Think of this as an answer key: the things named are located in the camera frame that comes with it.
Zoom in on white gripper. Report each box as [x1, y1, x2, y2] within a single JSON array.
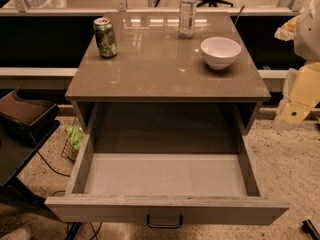
[[274, 16, 320, 126]]

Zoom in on green soda can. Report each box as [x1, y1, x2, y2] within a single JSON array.
[[93, 17, 118, 58]]

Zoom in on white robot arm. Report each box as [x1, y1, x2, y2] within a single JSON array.
[[274, 0, 320, 126]]

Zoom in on white ceramic bowl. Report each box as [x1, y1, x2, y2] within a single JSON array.
[[200, 37, 242, 70]]

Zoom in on clear plastic water bottle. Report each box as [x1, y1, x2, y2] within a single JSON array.
[[178, 0, 197, 38]]

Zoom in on grey cabinet with top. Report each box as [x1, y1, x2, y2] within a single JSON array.
[[66, 12, 270, 154]]

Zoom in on black object on floor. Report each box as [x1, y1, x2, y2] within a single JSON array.
[[302, 220, 320, 240]]

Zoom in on open grey drawer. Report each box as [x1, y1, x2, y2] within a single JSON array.
[[46, 138, 288, 225]]

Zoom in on green bag in basket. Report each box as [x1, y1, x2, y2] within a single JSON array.
[[65, 125, 84, 151]]

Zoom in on dark brown chair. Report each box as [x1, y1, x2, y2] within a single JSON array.
[[0, 88, 60, 209]]

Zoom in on black drawer handle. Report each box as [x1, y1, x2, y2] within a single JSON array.
[[146, 215, 183, 229]]

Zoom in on wire basket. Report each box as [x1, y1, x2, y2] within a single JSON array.
[[60, 117, 83, 165]]

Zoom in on black cable on floor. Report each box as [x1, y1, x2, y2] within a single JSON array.
[[29, 133, 72, 178]]

